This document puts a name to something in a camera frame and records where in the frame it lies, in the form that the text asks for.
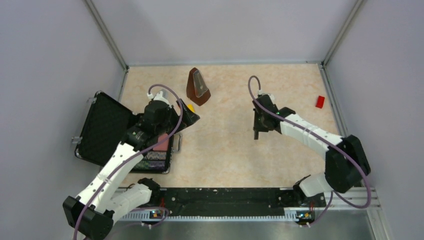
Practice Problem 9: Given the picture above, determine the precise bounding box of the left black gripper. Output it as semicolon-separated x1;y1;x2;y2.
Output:
156;98;200;136

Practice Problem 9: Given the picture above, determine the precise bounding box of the black remote control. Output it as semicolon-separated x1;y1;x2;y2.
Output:
253;111;267;140

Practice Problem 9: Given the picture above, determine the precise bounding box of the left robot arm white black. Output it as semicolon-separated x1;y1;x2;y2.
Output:
62;99;200;240

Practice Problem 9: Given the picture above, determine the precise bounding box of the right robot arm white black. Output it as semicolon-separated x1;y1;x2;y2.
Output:
252;94;371;206

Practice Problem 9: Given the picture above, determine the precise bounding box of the yellow block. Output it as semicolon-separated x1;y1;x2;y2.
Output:
187;104;195;112

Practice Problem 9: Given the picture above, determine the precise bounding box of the brown wooden metronome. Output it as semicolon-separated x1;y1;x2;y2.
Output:
186;67;211;107

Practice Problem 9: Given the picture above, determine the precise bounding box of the pink card deck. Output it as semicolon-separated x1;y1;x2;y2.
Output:
152;133;169;152

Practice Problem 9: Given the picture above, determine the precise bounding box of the red block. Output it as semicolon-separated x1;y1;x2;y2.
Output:
315;95;326;109

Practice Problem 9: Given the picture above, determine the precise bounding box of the black poker chip case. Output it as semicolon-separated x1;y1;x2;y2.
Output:
71;91;183;175

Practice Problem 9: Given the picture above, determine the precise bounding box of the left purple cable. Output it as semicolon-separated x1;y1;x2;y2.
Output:
72;84;184;240

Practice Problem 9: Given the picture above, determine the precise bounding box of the purple cable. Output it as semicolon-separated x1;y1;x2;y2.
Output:
248;75;373;229
72;84;184;240

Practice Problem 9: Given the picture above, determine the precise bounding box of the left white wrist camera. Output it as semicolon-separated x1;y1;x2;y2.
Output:
147;88;172;107

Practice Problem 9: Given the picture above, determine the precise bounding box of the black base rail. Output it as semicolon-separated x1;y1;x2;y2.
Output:
129;187;327;219

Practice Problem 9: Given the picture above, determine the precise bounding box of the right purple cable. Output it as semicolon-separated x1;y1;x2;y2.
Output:
248;75;373;229

